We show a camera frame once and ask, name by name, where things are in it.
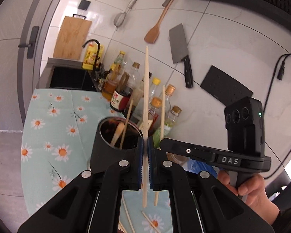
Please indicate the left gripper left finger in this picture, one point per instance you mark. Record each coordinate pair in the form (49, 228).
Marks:
(125, 174)

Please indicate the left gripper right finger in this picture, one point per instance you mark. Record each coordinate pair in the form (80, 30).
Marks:
(181, 186)

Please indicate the black utensil holder cup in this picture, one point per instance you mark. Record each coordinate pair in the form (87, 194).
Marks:
(104, 153)

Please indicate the cream plastic rice spoon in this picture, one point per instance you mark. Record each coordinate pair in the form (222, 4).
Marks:
(117, 134)

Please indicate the black kitchen sink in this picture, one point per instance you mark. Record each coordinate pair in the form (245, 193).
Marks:
(71, 79)

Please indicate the person's right hand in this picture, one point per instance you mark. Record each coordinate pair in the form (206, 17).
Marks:
(257, 198)

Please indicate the short wooden chopstick right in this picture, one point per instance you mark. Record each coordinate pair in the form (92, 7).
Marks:
(150, 222)

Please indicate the gold cap glass bottle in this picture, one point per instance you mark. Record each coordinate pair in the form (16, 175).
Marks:
(171, 112)

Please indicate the wooden chopstick right curved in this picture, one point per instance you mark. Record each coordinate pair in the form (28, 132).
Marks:
(127, 214)

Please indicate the dark sauce bottle red label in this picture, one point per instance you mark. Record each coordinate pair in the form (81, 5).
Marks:
(121, 94)

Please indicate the daisy print teal tablecloth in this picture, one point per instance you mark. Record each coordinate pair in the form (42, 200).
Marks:
(57, 140)

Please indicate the amber oil bottle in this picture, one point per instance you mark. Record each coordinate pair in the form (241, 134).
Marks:
(113, 78)

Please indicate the yellow cap clear bottle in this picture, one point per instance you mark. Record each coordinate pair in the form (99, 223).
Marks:
(153, 88)

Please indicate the yellow detergent bottle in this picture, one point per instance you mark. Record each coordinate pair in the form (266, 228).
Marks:
(92, 59)

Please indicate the black sink faucet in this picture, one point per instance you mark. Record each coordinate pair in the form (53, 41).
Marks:
(92, 72)

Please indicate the wooden spatula hanging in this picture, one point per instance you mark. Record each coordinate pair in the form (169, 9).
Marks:
(154, 32)

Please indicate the wooden cutting board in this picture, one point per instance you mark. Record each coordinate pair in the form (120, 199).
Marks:
(71, 37)

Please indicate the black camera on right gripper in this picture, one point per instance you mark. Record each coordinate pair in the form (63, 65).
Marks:
(245, 127)

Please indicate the black wall socket panel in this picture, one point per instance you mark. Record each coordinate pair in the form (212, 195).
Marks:
(223, 87)

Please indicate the steel cleaver black handle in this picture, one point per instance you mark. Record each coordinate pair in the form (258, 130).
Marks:
(180, 53)

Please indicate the wire mesh strainer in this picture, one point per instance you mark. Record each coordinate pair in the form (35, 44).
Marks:
(120, 17)

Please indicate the black door handle lock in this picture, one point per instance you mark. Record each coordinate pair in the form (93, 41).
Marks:
(32, 42)

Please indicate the small black wall switch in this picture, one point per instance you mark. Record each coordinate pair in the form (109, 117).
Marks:
(84, 5)

